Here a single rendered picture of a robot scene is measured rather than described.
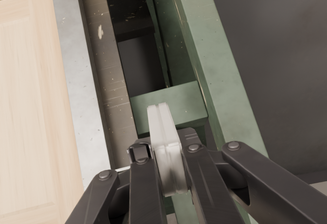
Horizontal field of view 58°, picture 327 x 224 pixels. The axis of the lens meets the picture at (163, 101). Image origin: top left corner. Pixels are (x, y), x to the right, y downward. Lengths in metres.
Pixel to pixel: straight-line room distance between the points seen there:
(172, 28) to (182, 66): 0.14
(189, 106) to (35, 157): 0.30
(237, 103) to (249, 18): 1.45
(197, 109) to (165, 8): 0.35
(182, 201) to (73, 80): 0.30
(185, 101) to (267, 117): 2.04
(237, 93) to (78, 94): 0.28
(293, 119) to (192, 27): 2.27
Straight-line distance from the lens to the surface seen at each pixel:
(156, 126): 0.17
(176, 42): 0.90
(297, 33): 2.15
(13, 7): 0.71
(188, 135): 0.17
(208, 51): 0.53
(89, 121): 0.52
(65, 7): 0.63
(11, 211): 0.59
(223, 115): 0.50
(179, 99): 0.59
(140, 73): 1.93
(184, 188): 0.16
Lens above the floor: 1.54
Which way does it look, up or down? 47 degrees down
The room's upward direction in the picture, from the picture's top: 165 degrees clockwise
